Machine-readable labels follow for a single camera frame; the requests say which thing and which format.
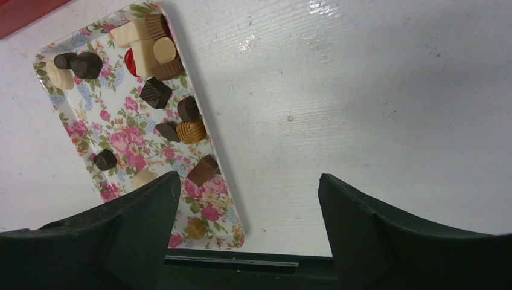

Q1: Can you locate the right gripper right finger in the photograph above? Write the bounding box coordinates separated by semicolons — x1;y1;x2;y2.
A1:
318;173;511;289

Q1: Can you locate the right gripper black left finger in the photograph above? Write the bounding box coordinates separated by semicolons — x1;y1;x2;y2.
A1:
1;172;181;289

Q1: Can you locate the red box lid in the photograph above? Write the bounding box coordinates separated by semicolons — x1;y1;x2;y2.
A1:
1;0;70;39

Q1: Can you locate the beige round chocolate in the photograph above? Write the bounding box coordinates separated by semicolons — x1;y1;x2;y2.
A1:
132;169;158;190

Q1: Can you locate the brown chocolate bottom tray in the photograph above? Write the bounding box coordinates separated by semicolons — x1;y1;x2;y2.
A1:
185;217;208;240

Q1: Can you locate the brown cube chocolate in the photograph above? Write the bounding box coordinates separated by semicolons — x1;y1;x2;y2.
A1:
187;155;219;187

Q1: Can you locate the caramel ridged chocolate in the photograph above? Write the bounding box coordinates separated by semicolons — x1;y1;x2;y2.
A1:
176;119;207;144

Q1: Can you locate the floral serving tray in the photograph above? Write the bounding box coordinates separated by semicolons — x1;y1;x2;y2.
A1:
33;1;245;250

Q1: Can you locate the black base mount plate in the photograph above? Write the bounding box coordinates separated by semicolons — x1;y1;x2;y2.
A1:
157;249;340;289

